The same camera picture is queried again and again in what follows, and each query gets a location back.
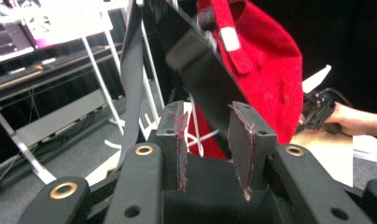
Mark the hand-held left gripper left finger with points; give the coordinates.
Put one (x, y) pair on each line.
(169, 140)

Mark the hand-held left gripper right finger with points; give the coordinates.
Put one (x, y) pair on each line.
(242, 146)

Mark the red cap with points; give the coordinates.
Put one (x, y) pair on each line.
(270, 68)

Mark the bright monitor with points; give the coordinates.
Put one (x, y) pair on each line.
(71, 18)

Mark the white metal table frame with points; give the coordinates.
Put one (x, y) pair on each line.
(62, 116)

